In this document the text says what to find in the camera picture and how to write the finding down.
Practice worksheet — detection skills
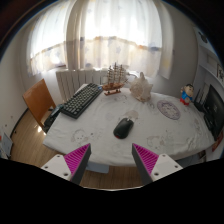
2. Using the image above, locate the round purple-print mouse pad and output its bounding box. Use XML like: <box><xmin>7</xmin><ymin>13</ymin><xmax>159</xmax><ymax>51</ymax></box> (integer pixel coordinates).
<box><xmin>156</xmin><ymin>99</ymin><xmax>182</xmax><ymax>121</ymax></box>

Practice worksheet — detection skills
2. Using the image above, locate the white printed tablecloth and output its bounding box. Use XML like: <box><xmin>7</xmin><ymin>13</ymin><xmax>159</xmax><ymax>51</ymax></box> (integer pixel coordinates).
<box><xmin>42</xmin><ymin>83</ymin><xmax>216</xmax><ymax>168</ymax></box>

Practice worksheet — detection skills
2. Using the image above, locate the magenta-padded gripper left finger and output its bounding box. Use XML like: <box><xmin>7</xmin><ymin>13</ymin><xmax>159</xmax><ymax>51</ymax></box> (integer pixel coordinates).
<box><xmin>40</xmin><ymin>143</ymin><xmax>92</xmax><ymax>185</ymax></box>

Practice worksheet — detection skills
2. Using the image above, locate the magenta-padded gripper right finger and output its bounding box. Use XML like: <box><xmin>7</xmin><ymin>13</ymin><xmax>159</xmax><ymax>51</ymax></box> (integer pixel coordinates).
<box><xmin>131</xmin><ymin>143</ymin><xmax>184</xmax><ymax>186</ymax></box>

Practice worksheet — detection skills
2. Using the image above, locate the black computer mouse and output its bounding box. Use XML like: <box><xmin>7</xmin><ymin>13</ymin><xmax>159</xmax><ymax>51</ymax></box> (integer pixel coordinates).
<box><xmin>113</xmin><ymin>117</ymin><xmax>135</xmax><ymax>140</ymax></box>

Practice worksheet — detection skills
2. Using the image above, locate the black monitor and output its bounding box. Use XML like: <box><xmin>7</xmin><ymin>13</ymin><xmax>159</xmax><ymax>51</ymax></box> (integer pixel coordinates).
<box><xmin>202</xmin><ymin>84</ymin><xmax>224</xmax><ymax>139</ymax></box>

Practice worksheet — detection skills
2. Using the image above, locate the white radiator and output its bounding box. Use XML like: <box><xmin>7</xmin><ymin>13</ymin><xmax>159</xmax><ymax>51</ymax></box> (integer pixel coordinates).
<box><xmin>55</xmin><ymin>68</ymin><xmax>109</xmax><ymax>103</ymax></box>

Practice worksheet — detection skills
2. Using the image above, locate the black keyboard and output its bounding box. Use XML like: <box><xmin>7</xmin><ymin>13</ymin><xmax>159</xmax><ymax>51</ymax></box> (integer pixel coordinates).
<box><xmin>59</xmin><ymin>82</ymin><xmax>104</xmax><ymax>120</ymax></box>

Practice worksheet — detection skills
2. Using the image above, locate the white shelf unit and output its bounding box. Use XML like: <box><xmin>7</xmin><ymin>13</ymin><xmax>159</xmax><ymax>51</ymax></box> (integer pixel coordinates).
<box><xmin>193</xmin><ymin>26</ymin><xmax>224</xmax><ymax>88</ymax></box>

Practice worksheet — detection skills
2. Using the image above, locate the wooden chair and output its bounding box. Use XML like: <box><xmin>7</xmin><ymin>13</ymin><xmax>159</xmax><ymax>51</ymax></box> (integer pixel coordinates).
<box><xmin>22</xmin><ymin>78</ymin><xmax>57</xmax><ymax>129</ymax></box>

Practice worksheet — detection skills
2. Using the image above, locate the white star-print curtain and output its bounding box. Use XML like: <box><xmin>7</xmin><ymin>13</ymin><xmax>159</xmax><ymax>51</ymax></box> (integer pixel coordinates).
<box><xmin>26</xmin><ymin>0</ymin><xmax>174</xmax><ymax>79</ymax></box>

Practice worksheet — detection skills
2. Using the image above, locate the red packet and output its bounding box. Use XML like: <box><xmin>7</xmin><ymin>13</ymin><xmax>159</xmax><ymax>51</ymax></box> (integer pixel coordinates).
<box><xmin>211</xmin><ymin>131</ymin><xmax>224</xmax><ymax>153</ymax></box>

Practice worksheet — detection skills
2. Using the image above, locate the large white conch shell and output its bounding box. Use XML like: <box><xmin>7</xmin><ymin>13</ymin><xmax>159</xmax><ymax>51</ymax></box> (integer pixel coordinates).
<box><xmin>129</xmin><ymin>71</ymin><xmax>154</xmax><ymax>103</ymax></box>

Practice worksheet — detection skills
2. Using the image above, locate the cartoon boy figurine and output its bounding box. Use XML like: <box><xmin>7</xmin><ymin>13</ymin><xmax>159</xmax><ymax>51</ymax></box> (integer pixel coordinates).
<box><xmin>179</xmin><ymin>83</ymin><xmax>195</xmax><ymax>107</ymax></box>

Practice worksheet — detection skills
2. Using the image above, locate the black router with antennas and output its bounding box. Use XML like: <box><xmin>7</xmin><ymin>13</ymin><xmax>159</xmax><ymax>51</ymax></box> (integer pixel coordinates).
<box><xmin>194</xmin><ymin>88</ymin><xmax>206</xmax><ymax>113</ymax></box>

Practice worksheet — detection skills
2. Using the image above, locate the wooden model sailing ship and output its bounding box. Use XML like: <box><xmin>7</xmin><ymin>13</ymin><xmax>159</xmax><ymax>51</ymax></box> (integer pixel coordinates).
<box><xmin>102</xmin><ymin>62</ymin><xmax>129</xmax><ymax>97</ymax></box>

